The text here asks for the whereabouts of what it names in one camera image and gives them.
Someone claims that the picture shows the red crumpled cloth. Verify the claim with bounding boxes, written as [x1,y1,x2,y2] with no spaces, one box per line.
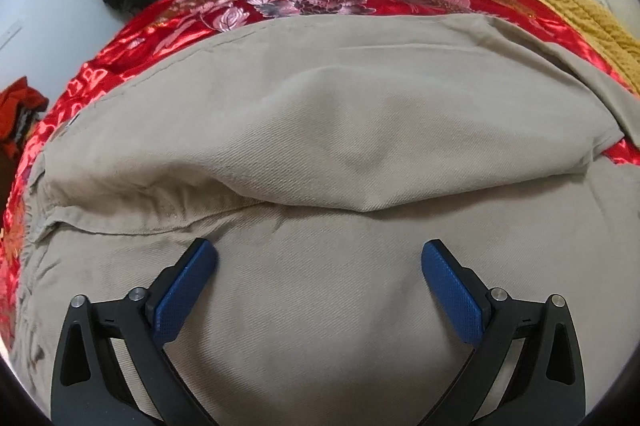
[0,76,51,162]

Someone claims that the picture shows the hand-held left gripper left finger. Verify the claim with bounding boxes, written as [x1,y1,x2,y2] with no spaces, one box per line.
[50,237,219,426]

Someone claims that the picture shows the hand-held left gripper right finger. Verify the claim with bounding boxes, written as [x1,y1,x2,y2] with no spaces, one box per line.
[421,239,587,426]

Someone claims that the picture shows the white wall trunking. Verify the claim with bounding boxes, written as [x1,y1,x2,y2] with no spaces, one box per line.
[0,19,24,53]

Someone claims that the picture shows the beige pants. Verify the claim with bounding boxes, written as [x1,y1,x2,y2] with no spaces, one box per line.
[12,12,640,426]

